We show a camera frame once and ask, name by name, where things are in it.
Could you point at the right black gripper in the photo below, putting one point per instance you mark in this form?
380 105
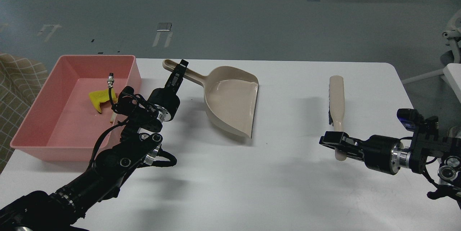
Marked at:
379 153

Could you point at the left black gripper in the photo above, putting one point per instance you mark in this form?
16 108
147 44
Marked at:
166 99

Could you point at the beige plastic dustpan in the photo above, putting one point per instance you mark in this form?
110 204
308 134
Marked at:
230 96

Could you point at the beige hand brush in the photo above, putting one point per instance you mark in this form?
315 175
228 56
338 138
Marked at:
337 104

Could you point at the yellow green sponge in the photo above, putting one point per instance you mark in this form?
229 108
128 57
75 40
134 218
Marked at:
101 96

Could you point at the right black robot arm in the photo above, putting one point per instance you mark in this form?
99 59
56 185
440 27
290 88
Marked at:
435 157

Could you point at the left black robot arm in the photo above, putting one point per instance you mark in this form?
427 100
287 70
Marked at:
133 143

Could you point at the pink plastic bin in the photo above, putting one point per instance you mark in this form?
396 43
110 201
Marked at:
62 124

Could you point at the white table at right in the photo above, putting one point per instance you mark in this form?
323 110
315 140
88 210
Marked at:
452 73

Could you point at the white office chair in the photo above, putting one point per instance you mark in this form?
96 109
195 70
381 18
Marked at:
452 37

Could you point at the beige checkered cloth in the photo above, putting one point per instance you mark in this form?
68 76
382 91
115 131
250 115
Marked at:
21 79

